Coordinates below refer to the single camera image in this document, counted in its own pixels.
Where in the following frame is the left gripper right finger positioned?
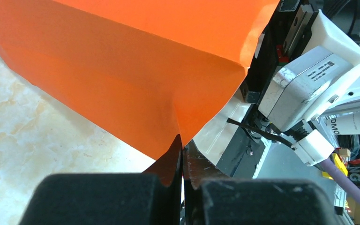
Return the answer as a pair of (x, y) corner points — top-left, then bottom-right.
(183, 142), (338, 225)

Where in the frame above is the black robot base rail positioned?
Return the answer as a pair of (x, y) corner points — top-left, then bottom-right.
(216, 125), (272, 179)

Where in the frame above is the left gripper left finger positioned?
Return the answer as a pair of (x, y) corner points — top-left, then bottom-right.
(20, 135), (183, 225)

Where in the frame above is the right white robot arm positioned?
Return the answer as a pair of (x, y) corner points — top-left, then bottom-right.
(240, 0), (360, 133)

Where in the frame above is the orange paper bag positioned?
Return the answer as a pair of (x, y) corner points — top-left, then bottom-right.
(0, 0), (282, 187)

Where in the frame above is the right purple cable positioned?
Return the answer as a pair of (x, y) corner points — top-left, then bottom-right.
(321, 157), (360, 221)

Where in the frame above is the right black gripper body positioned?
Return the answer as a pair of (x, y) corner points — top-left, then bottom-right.
(240, 0), (360, 104)

